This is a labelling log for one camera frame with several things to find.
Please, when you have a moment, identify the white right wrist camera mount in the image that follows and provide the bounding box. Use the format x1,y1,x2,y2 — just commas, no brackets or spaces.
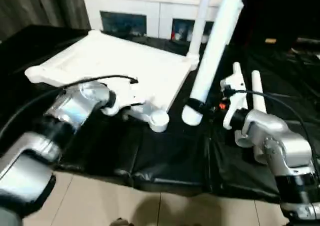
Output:
221,72,248,131

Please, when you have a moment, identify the grey curtain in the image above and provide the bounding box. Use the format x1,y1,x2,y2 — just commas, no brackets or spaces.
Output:
0,0,91,40

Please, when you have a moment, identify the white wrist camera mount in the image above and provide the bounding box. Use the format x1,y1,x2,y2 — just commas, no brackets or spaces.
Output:
101,82,149,117
221,72,248,131

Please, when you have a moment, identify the dark rounded robot foot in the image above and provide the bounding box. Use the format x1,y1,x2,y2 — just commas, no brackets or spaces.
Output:
111,218,131,226

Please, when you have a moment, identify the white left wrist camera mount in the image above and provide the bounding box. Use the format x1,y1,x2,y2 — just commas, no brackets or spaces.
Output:
101,82,149,117

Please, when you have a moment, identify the black cabinet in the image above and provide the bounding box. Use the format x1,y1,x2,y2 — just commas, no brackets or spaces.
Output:
232,0,320,49

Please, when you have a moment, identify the white plastic table top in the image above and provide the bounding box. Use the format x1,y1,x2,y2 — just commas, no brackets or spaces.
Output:
24,30,201,133

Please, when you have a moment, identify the white plastic table leg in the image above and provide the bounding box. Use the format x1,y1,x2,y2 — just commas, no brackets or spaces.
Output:
181,0,248,126
231,62,254,149
186,0,214,64
251,70,270,165

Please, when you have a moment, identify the black mat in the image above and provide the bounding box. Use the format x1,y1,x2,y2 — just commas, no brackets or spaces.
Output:
0,24,320,204

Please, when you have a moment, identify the white cabinet with glass doors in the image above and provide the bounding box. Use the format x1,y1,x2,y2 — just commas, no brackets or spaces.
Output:
82,0,226,43

